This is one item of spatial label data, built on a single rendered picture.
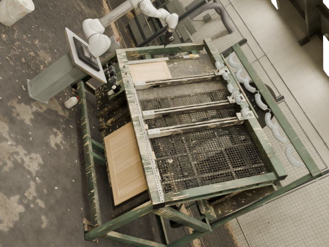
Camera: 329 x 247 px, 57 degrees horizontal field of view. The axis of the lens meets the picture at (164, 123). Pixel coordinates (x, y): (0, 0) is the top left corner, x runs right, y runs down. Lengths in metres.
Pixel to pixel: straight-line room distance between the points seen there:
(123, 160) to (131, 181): 0.30
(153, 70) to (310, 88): 5.36
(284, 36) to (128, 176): 6.90
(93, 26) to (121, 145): 1.33
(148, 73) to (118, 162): 1.17
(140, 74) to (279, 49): 5.84
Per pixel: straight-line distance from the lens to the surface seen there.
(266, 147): 3.24
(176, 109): 3.34
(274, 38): 9.24
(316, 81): 8.55
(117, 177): 3.40
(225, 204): 3.53
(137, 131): 3.15
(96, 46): 3.26
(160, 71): 3.86
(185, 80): 3.72
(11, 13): 4.06
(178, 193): 2.80
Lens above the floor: 1.97
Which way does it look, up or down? 16 degrees down
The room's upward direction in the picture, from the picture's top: 60 degrees clockwise
